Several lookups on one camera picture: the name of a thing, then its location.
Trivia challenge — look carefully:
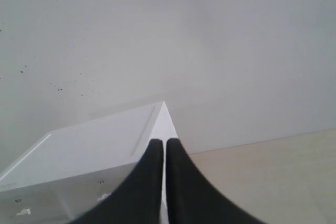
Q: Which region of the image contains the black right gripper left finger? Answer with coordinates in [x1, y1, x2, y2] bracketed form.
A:
[72, 139, 163, 224]

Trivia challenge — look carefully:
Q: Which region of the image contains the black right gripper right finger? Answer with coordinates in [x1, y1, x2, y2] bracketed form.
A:
[166, 138, 262, 223]

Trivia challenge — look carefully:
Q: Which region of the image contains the small drawer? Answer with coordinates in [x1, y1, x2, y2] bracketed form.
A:
[1, 185, 71, 223]
[55, 163, 135, 219]

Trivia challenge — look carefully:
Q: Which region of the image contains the white translucent drawer cabinet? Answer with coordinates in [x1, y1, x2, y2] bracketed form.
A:
[0, 100, 182, 222]

